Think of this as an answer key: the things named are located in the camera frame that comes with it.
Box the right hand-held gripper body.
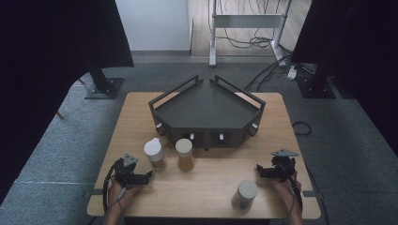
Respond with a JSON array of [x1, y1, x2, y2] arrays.
[[262, 148, 300, 184]]

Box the right hand-held gripper cable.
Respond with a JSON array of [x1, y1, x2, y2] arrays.
[[286, 173, 305, 218]]

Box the person's right hand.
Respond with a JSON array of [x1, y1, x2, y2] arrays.
[[270, 176, 303, 205]]

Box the black curtain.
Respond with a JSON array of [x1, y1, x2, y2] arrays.
[[0, 0, 135, 205], [290, 0, 398, 158]]

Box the black cable bundle under stand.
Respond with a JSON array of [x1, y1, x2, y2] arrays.
[[215, 27, 284, 51]]

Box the left hand-held gripper cable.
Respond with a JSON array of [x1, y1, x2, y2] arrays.
[[102, 158, 128, 217]]

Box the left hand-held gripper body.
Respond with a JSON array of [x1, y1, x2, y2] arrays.
[[113, 152, 148, 188]]

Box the dark spice jar with grey lid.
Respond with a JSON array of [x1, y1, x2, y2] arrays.
[[231, 179, 260, 214]]

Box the black corner storage rack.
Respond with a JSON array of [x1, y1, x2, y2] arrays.
[[147, 74, 267, 151]]

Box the white power strip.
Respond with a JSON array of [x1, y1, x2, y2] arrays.
[[286, 64, 299, 81]]

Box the amber spice jar with beige lid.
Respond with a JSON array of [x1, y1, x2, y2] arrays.
[[175, 138, 196, 173]]

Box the looped black cable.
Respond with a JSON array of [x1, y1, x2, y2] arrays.
[[291, 120, 313, 136]]

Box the spice jar with white flip lid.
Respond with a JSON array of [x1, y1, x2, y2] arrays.
[[143, 137, 168, 172]]

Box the hand-held gripper cable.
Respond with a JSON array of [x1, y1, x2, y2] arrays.
[[286, 173, 305, 218], [102, 158, 128, 217]]

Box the black stand with base plate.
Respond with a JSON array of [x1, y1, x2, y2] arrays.
[[84, 59, 124, 100], [295, 62, 338, 100]]

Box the wooden table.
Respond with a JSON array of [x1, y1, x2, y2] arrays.
[[86, 91, 322, 220]]

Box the black floor cables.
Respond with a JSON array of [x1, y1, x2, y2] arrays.
[[243, 53, 294, 94]]

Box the white metal stand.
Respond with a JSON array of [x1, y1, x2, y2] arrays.
[[208, 0, 294, 68]]

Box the person's left hand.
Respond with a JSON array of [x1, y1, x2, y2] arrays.
[[107, 178, 143, 214]]

